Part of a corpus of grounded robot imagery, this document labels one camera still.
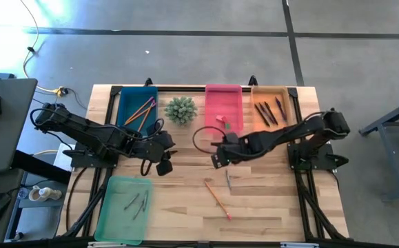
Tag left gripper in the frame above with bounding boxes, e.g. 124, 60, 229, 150
130, 130, 178, 177

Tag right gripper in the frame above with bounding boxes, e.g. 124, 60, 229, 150
211, 132, 259, 170

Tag blue pen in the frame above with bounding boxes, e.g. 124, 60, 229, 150
275, 97, 288, 123

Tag potted artificial green plant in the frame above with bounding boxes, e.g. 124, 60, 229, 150
163, 96, 198, 127

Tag pink plastic bin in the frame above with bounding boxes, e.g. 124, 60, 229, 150
204, 83, 245, 135

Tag blue plastic bin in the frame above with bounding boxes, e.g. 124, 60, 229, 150
116, 85, 159, 137

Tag green plastic bin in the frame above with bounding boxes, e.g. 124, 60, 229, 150
94, 175, 154, 246

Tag orange plastic bin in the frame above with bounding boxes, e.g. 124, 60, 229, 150
250, 85, 294, 134

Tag white paper sheet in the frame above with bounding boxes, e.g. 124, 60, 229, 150
52, 143, 78, 173

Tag cream plastic bottle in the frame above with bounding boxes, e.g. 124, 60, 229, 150
39, 187, 63, 201

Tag grey desk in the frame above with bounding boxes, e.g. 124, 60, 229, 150
0, 78, 39, 173

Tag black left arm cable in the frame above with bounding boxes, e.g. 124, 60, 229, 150
139, 118, 166, 177

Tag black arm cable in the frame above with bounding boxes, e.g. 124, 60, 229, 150
192, 125, 228, 156
139, 118, 166, 177

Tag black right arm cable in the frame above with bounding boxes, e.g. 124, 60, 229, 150
192, 125, 228, 156

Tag black aluminium table frame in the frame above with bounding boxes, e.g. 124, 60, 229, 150
61, 75, 351, 248

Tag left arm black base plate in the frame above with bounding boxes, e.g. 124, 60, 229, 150
70, 139, 121, 169

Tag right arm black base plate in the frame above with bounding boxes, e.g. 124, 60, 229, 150
287, 142, 338, 172

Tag grey metal cart frame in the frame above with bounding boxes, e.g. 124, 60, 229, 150
358, 95, 399, 203

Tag yellow floor cable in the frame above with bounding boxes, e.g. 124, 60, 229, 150
19, 0, 64, 96

